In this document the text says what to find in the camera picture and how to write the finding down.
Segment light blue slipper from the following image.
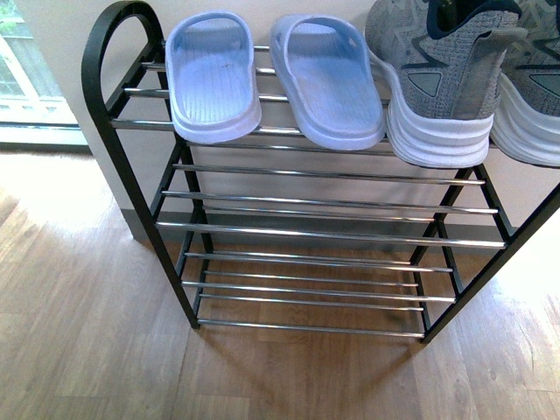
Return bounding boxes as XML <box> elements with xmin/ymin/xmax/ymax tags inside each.
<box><xmin>165</xmin><ymin>10</ymin><xmax>262</xmax><ymax>144</ymax></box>
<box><xmin>269</xmin><ymin>14</ymin><xmax>385</xmax><ymax>151</ymax></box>

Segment grey knit sneaker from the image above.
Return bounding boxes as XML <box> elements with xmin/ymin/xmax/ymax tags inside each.
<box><xmin>491</xmin><ymin>1</ymin><xmax>559</xmax><ymax>168</ymax></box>
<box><xmin>364</xmin><ymin>1</ymin><xmax>526</xmax><ymax>169</ymax></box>

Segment black metal shoe rack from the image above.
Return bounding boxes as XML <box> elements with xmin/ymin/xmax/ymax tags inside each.
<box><xmin>81</xmin><ymin>1</ymin><xmax>559</xmax><ymax>344</ymax></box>

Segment dark window frame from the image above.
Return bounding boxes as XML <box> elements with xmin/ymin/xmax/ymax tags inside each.
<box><xmin>1</xmin><ymin>122</ymin><xmax>92</xmax><ymax>155</ymax></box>

